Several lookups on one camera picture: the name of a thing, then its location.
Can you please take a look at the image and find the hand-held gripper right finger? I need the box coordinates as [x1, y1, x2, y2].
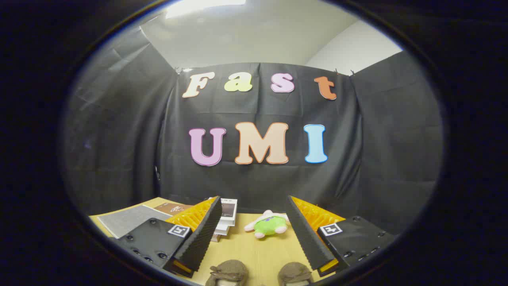
[285, 195, 398, 278]

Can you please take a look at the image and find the green and pink plush toy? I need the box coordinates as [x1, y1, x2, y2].
[244, 210, 290, 239]

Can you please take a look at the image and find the white book with portrait cover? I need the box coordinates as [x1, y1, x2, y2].
[219, 198, 238, 222]

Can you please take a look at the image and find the black backdrop cloth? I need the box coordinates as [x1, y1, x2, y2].
[63, 26, 444, 235]

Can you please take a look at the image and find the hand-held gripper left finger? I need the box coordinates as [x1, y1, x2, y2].
[113, 195, 223, 278]

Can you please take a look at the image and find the plain white book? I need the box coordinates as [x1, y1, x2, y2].
[214, 220, 235, 236]

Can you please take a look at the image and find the brown fuzzy shoe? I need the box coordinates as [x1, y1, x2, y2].
[205, 260, 249, 286]
[277, 262, 314, 286]

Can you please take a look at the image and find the grey fabric storage box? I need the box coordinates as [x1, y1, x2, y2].
[97, 205, 173, 239]

